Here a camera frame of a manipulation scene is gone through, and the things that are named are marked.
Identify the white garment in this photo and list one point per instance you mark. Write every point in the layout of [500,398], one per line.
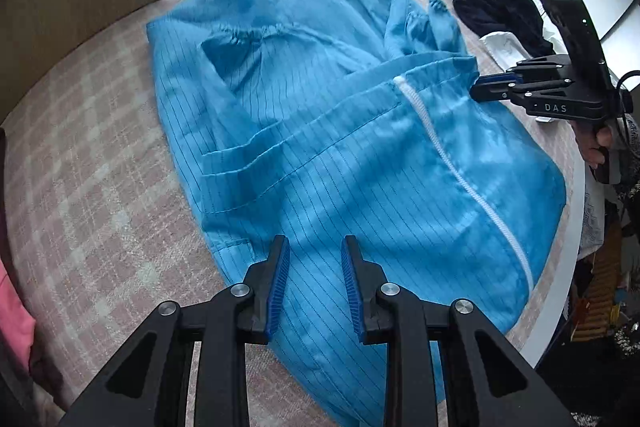
[505,47]

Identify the black garment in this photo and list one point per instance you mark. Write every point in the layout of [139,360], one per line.
[500,12]

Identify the person's dark speckled clothing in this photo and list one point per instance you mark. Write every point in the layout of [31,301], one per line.
[627,339]

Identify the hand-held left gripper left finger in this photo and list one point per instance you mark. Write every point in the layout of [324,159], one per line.
[277,292]

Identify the pink folded garment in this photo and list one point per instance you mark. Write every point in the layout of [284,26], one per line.
[12,312]

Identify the person's right hand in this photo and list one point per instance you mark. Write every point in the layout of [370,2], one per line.
[592,144]

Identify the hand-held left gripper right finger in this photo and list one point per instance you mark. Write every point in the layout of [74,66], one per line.
[352,292]

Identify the blue striped coat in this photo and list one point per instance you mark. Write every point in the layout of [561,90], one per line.
[325,157]

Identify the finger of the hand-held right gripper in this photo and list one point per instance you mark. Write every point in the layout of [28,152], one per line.
[487,94]
[495,80]

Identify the pink plaid bed cover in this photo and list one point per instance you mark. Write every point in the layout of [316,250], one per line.
[100,207]

